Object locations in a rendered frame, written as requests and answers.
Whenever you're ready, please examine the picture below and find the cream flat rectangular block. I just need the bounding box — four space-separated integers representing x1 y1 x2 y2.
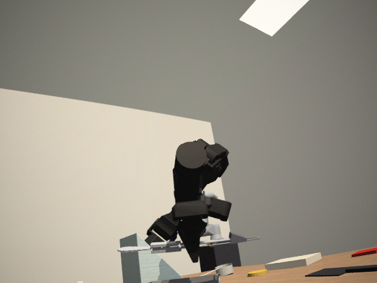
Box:
265 253 322 271

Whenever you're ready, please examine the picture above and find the yellow flat disc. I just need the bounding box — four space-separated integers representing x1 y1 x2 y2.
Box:
247 269 268 277

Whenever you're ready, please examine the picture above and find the red spatula with wooden handle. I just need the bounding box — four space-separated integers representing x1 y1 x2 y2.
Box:
351 248 377 257

